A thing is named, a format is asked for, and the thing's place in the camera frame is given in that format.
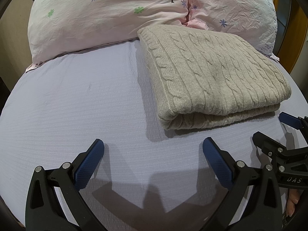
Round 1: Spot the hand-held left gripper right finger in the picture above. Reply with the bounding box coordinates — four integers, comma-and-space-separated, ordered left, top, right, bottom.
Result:
202, 137, 282, 231

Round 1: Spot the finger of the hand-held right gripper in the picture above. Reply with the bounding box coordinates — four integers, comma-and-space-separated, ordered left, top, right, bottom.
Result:
279, 112, 308, 135
252, 131, 308, 171

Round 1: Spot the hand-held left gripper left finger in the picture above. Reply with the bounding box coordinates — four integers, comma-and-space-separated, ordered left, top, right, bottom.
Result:
25, 139, 105, 231

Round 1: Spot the beige cable-knit sweater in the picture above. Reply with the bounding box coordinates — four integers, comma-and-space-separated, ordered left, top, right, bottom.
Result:
137, 24, 292, 131

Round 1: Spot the person's right hand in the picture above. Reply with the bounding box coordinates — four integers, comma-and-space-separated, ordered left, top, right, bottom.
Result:
286, 189, 301, 218

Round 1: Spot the lavender bed sheet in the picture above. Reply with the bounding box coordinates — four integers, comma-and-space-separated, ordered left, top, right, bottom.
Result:
0, 39, 308, 231

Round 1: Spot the wooden framed door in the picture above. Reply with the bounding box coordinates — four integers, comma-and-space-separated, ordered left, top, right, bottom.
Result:
273, 0, 308, 74

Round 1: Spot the pink floral pillow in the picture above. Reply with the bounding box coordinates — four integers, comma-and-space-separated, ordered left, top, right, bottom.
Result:
185, 0, 280, 62

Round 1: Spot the white floral pillow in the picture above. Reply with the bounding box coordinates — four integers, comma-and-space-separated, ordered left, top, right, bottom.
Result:
27, 0, 191, 64

